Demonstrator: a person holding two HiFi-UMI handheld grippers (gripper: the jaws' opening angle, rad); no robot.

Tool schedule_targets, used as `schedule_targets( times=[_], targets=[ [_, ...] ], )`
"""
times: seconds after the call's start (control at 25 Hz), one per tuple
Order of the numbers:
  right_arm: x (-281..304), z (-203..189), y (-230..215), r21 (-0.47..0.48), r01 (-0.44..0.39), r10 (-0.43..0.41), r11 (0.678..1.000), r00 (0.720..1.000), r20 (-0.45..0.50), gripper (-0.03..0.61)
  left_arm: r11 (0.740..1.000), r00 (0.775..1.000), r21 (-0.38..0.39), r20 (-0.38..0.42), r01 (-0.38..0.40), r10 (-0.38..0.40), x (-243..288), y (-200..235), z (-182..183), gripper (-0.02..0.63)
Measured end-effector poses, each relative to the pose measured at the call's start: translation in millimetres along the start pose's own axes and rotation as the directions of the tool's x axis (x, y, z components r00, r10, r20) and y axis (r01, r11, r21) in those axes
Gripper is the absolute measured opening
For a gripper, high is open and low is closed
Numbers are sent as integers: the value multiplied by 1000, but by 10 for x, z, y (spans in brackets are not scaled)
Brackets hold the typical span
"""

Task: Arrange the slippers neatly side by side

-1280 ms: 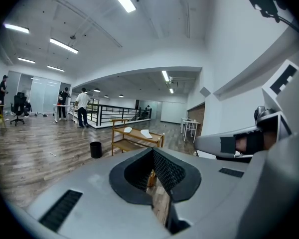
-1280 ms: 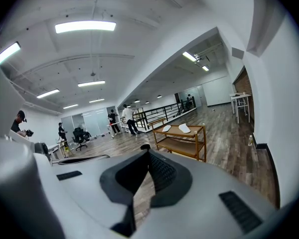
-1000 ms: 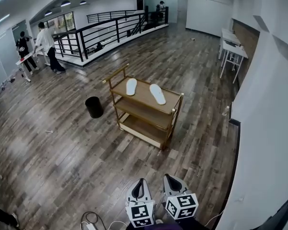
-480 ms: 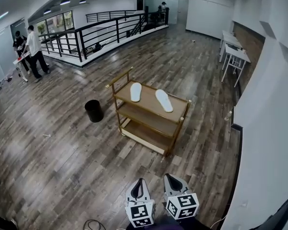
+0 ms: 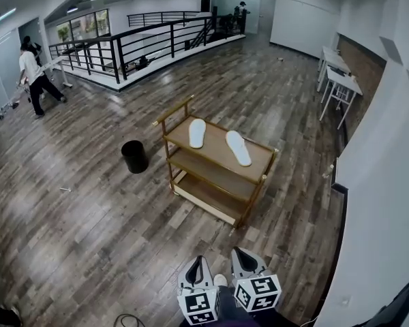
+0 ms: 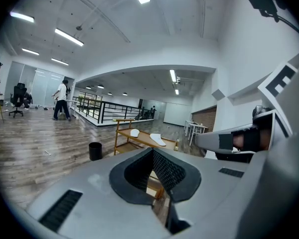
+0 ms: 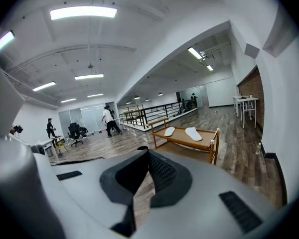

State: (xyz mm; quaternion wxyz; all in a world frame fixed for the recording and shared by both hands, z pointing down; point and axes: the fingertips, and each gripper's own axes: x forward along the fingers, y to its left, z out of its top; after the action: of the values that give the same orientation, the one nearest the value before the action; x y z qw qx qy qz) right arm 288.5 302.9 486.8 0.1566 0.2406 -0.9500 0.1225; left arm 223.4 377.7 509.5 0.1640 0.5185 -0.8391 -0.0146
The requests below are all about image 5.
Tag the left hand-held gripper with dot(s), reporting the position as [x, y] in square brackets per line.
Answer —
[197, 305]

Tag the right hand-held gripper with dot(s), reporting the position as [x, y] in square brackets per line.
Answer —
[257, 291]

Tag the white slipper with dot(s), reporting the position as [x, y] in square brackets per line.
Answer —
[238, 148]
[197, 133]

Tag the person's white shoe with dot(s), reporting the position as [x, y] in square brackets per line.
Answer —
[220, 279]

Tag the person's dark trouser leg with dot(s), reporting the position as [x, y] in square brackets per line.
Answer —
[233, 310]

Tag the three-tier wooden cart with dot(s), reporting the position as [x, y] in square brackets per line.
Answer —
[218, 179]

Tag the black round waste bin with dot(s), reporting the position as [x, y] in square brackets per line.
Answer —
[134, 157]

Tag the white table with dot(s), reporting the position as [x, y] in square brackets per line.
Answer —
[344, 83]
[334, 58]

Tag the black device on table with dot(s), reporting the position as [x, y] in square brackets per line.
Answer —
[335, 71]

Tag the black metal railing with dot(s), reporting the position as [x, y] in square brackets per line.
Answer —
[116, 54]

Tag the wheeled metal trolley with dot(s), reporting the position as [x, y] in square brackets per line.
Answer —
[18, 92]

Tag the white standing desk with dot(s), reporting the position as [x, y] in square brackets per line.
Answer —
[56, 61]

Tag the large window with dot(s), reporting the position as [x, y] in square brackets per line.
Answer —
[85, 24]

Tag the ceiling light strip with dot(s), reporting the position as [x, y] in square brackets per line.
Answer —
[0, 19]

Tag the white wall panel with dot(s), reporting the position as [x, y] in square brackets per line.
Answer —
[301, 24]

